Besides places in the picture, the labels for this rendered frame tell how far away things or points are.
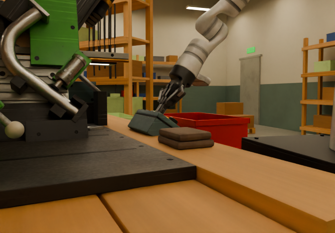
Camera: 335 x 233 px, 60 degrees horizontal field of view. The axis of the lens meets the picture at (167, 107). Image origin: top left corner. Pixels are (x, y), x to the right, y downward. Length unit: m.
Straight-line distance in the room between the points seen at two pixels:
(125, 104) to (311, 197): 3.12
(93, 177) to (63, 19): 0.53
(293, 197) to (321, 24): 7.51
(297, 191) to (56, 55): 0.62
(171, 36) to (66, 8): 9.70
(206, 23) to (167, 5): 9.78
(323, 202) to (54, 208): 0.27
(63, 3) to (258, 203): 0.69
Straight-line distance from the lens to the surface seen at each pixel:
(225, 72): 11.17
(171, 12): 10.66
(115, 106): 3.52
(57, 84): 0.72
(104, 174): 0.38
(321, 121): 6.87
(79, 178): 0.38
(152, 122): 0.70
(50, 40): 0.79
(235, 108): 7.47
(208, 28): 0.91
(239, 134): 0.98
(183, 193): 0.37
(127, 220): 0.31
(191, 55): 0.86
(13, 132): 0.51
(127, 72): 3.36
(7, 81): 0.77
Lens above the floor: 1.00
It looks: 3 degrees down
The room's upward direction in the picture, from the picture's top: straight up
